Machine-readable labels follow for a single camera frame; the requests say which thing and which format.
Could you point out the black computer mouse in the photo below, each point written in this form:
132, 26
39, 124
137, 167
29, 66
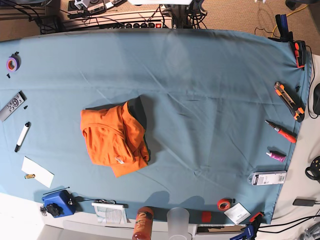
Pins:
316, 100

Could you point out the translucent plastic cup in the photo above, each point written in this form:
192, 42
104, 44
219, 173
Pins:
178, 223

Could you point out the red screwdriver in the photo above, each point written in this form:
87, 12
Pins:
282, 132

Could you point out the white folded booklet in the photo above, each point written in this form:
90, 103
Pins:
107, 213

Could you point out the white black marker pen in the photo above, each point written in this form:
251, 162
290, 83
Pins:
22, 136

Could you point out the orange drink can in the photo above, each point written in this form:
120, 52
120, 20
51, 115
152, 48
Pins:
143, 224

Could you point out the black yellow dotted mug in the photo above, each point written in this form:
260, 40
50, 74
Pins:
313, 171

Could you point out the grey remote control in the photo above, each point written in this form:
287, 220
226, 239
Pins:
12, 105

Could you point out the small red block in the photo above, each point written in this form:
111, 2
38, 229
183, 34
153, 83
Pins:
206, 217

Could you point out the purple tape roll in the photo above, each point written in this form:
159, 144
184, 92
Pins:
14, 62

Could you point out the white packaged item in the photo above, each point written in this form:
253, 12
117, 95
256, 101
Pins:
264, 178

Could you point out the blue black clamp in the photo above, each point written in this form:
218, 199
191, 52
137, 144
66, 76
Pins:
251, 229

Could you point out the foot pedal labelled start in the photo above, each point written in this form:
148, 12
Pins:
72, 9

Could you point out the purple glue tube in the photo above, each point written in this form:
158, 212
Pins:
277, 156

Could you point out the black power adapter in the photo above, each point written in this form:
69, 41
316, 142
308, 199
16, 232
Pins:
303, 202

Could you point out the foot pedal labelled zero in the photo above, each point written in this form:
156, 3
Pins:
96, 6

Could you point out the blue table cloth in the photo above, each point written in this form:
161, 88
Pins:
206, 95

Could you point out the small yellow battery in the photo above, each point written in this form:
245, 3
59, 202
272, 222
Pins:
29, 176

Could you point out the black power strip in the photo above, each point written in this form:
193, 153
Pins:
137, 25

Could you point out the orange black utility knife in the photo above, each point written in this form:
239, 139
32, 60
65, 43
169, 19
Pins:
293, 103

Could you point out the white paper card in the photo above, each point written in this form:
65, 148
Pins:
41, 174

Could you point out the red tape roll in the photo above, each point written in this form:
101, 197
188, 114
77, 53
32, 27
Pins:
224, 204

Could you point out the white square card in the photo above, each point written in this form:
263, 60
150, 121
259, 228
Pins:
237, 214

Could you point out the orange t-shirt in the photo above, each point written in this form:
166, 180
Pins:
115, 136

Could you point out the blue box with knob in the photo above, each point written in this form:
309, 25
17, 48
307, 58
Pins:
59, 204

